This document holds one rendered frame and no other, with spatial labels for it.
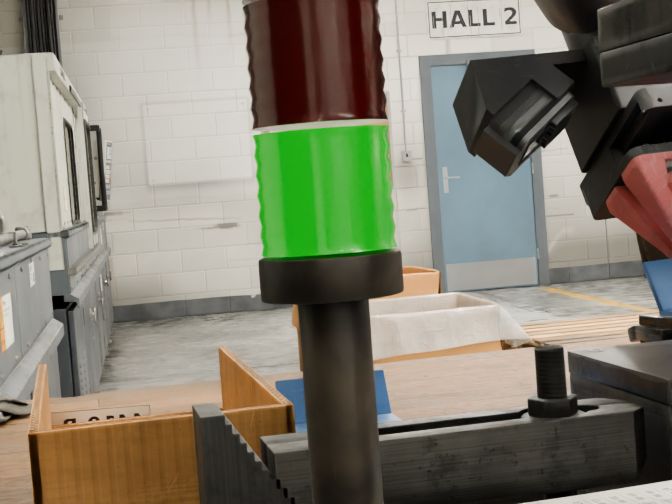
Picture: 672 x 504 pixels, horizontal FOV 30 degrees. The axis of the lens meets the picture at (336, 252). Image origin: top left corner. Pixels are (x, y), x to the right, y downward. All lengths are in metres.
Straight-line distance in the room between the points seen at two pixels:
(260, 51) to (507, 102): 0.37
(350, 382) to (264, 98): 0.08
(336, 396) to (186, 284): 11.02
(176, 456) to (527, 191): 11.31
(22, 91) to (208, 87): 6.30
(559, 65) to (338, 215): 0.41
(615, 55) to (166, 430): 0.26
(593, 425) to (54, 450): 0.24
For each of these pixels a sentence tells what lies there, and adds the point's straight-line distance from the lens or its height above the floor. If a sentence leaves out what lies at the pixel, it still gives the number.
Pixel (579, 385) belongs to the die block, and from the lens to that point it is 0.58.
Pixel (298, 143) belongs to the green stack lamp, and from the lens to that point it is 0.33.
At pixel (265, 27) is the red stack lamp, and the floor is 1.11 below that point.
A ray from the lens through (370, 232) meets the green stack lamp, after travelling 0.33.
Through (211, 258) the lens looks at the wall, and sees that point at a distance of 11.36.
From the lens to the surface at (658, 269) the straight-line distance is 0.69.
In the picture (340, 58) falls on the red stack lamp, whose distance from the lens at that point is 0.33.
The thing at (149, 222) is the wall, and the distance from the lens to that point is 11.33.
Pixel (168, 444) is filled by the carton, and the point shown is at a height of 0.96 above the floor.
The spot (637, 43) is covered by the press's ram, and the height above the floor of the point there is 1.12.
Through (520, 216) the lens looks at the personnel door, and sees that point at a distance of 11.84.
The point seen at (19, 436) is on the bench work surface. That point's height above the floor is 0.90.
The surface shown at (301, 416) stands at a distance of 0.79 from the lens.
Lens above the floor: 1.07
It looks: 3 degrees down
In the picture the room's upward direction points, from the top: 4 degrees counter-clockwise
